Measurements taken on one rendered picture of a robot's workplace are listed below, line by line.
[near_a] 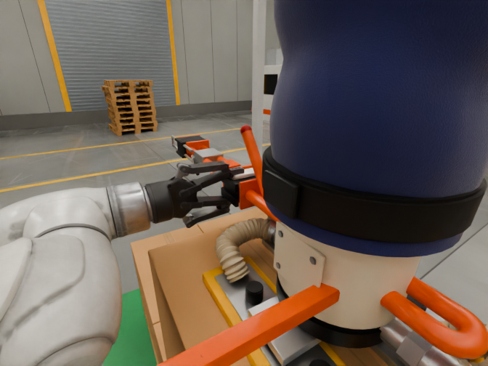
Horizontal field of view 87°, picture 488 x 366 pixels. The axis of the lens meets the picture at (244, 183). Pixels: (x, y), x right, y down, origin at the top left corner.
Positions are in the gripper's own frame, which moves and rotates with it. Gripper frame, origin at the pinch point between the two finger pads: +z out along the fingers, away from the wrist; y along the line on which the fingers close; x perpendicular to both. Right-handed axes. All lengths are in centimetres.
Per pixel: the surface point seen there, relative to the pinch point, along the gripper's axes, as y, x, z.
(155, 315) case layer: 66, -36, -20
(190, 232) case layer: 66, -85, 11
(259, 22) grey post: -81, -272, 178
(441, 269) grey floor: 121, -17, 189
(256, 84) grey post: -9, -272, 175
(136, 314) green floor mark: 120, -93, -27
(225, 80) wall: 1, -965, 464
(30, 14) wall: -169, -929, -121
